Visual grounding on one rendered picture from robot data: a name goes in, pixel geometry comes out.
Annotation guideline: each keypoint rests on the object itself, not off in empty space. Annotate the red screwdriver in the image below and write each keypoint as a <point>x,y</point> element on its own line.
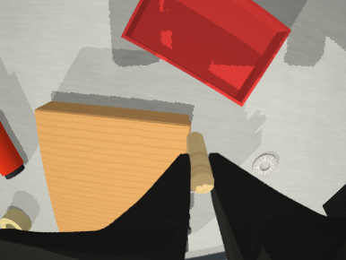
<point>11,163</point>

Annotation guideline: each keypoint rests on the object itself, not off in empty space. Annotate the light wooden board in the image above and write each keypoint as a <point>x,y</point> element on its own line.
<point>98,160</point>

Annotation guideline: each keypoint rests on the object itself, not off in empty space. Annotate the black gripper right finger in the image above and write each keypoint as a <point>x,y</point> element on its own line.
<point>257,222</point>

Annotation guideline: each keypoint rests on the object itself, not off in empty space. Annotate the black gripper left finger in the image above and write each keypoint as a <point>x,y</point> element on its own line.
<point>154,228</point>

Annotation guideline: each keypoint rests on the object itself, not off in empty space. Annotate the tan short cylinder with hole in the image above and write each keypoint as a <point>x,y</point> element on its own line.
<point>16,220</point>

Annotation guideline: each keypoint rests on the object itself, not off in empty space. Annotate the tan wooden dowel pin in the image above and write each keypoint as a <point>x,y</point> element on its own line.
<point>202,180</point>

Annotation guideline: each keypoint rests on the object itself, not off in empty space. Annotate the red open tray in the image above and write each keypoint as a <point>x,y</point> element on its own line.
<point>225,44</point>

